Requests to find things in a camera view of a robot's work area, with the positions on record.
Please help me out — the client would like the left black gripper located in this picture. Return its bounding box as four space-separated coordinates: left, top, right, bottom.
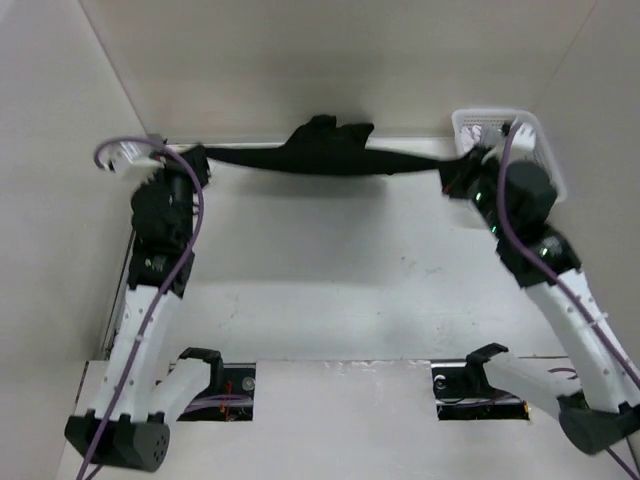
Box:
141 143 212 245

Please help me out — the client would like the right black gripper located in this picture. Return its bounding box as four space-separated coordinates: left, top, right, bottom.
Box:
435 144 514 241

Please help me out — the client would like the black tank top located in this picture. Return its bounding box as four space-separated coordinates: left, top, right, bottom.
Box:
204 114 468 177

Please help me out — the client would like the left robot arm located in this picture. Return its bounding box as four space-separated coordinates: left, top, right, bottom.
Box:
65 137 225 479

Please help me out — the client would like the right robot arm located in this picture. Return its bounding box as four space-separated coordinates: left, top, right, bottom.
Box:
439 149 639 455

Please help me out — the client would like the pale pink tank top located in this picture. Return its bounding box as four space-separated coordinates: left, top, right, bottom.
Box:
459 124 489 154

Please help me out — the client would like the white plastic basket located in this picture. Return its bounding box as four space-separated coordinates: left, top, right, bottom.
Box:
451 107 568 203

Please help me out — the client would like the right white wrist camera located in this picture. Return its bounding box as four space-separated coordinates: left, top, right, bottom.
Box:
482 121 537 163

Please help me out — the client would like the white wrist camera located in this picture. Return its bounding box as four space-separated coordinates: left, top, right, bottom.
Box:
107 142 162 183
482 121 537 163

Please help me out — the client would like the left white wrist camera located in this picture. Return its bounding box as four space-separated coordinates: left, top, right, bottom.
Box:
107 142 162 183

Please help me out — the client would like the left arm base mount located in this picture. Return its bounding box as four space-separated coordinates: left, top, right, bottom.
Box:
178 347 256 422

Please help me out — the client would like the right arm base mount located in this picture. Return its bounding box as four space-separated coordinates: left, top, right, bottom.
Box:
431 343 530 421

